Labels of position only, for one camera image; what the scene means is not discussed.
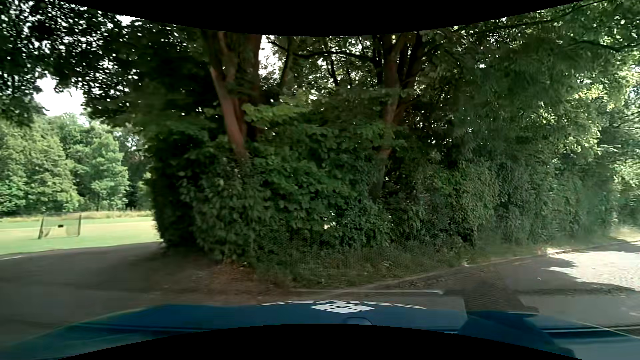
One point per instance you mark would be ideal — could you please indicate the large dense green hedge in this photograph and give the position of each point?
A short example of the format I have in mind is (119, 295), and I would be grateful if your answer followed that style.
(310, 190)

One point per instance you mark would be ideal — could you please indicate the football goal with net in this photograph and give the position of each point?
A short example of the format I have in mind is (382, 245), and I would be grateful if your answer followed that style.
(60, 226)

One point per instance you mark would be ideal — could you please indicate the row of trees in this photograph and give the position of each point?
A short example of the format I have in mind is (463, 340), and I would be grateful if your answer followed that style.
(60, 165)

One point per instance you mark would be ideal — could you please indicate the car's own bonnet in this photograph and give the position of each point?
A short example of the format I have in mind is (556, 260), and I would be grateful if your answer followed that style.
(200, 322)

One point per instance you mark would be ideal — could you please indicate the green grass field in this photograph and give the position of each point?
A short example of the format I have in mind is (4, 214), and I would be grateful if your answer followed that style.
(110, 235)

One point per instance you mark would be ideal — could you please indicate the grass verge with dirt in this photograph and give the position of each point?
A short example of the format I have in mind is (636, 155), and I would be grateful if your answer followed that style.
(350, 272)

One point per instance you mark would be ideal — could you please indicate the tall tree with reddish trunk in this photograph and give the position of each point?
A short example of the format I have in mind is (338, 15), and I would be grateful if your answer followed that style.
(232, 110)
(392, 100)

